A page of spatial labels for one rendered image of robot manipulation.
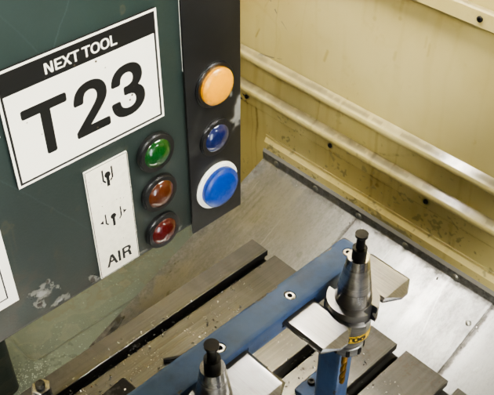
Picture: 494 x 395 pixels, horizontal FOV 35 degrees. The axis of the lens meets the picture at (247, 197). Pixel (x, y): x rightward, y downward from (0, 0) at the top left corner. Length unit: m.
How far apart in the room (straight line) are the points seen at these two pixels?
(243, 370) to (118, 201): 0.43
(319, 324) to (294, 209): 0.74
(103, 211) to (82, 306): 1.34
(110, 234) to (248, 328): 0.43
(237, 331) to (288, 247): 0.72
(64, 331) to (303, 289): 0.92
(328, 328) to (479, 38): 0.55
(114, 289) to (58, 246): 1.36
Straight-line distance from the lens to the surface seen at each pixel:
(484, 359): 1.45
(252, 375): 0.87
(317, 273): 0.96
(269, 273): 1.40
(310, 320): 0.92
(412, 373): 1.29
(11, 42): 0.39
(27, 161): 0.42
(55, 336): 1.76
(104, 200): 0.47
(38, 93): 0.41
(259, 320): 0.90
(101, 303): 1.81
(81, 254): 0.48
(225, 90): 0.48
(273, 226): 1.63
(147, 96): 0.45
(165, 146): 0.47
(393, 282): 0.97
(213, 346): 0.75
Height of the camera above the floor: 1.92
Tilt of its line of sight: 41 degrees down
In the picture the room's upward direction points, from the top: straight up
